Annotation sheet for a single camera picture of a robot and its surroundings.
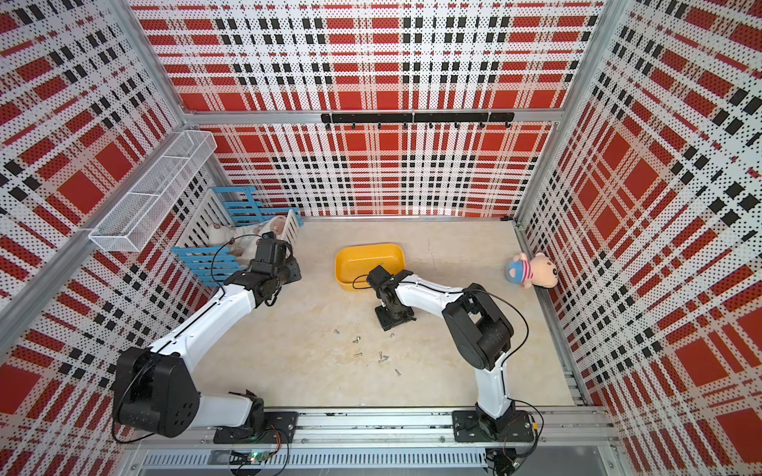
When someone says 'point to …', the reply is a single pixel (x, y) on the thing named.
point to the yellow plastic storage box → (354, 263)
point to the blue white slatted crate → (234, 206)
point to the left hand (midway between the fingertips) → (294, 266)
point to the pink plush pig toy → (539, 271)
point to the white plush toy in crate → (242, 241)
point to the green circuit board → (258, 457)
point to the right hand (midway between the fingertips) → (396, 321)
